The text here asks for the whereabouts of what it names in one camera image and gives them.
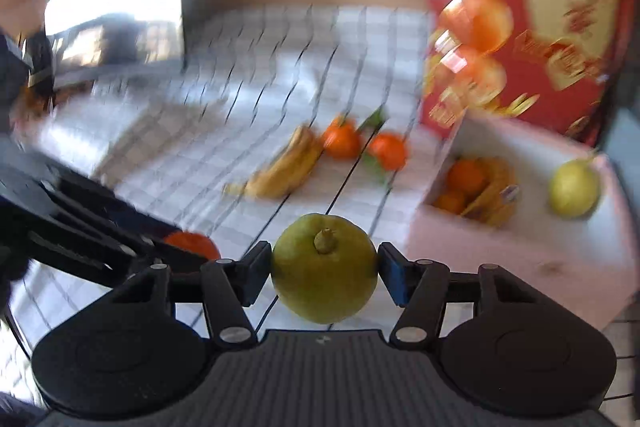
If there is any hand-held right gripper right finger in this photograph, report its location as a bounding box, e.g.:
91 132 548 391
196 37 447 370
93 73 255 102
377 243 538 350

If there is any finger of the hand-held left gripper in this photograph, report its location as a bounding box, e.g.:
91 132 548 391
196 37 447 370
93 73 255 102
45 172 171 258
27 232 136 288

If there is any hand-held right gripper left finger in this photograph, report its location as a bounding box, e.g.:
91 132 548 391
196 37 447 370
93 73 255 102
107 241 273 350

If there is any yellow-green pear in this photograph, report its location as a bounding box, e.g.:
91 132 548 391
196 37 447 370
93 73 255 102
547 158 601 219
271 213 379 325

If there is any pink cardboard box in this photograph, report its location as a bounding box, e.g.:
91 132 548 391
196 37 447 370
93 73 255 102
407 109 636 328

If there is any plain yellow banana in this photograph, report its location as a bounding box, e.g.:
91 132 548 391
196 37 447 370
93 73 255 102
222 124 325 200

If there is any yellow banana with sticker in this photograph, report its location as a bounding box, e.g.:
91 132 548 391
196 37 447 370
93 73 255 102
460 157 521 228

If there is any tangerine with green leaf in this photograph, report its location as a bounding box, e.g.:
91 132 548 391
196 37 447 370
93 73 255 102
362 107 408 180

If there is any dark object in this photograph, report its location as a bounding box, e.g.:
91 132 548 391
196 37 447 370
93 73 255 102
0 32 56 108

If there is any red snack bag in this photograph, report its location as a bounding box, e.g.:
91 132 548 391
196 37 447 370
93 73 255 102
420 0 636 148

